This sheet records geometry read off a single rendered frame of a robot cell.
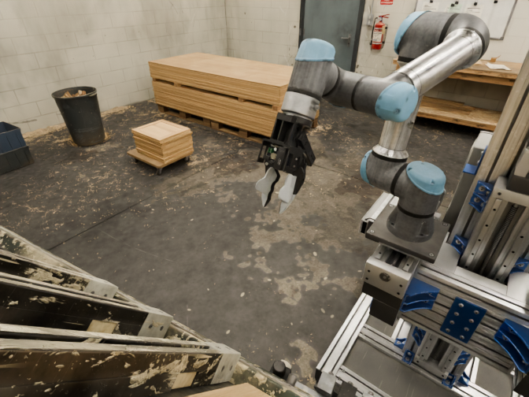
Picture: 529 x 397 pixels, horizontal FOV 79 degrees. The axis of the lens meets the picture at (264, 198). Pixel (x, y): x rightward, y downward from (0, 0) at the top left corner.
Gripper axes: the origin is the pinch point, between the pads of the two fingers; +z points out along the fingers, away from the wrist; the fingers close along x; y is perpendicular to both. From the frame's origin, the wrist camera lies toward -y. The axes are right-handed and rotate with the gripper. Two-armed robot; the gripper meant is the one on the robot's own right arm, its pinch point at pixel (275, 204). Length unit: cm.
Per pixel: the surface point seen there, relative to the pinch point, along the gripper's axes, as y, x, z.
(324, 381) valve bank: -25, 20, 49
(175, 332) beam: 0, -19, 47
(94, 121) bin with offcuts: -164, -376, 29
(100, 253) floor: -78, -179, 108
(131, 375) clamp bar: 35.4, 4.8, 23.5
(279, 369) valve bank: -18, 7, 50
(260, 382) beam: -4.0, 8.6, 45.1
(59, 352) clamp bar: 46.8, 5.7, 13.6
